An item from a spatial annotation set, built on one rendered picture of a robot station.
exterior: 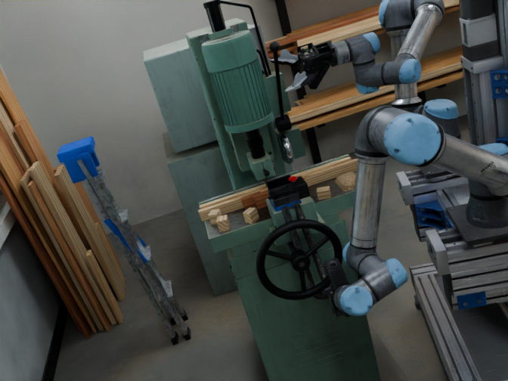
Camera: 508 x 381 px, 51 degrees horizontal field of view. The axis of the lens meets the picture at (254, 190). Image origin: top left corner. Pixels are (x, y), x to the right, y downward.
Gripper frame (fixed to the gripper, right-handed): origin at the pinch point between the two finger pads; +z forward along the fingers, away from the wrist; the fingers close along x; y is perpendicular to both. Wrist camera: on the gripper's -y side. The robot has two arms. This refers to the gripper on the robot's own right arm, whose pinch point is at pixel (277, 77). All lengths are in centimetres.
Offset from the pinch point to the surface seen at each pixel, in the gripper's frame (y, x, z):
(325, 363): -87, 72, 11
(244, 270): -44, 42, 30
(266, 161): -23.9, 14.4, 10.7
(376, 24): -128, -141, -111
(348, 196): -31.8, 33.8, -12.5
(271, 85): -19.5, -15.3, -1.2
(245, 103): -3.1, 4.1, 12.8
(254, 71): 3.1, -2.7, 6.8
